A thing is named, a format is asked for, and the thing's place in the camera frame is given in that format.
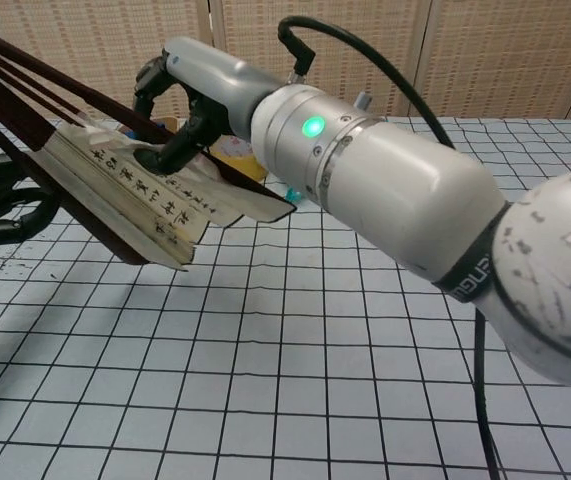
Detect white black grid tablecloth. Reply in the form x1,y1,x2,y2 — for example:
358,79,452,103
0,115,571,480

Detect bamboo folding screen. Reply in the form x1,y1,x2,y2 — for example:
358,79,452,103
0,0,571,121

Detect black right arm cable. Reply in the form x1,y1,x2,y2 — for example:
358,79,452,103
277,14,499,480

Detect paper folding fan red ribs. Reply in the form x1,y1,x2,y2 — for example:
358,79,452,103
0,19,297,274

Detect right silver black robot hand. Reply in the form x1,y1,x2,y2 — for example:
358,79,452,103
132,35,269,176

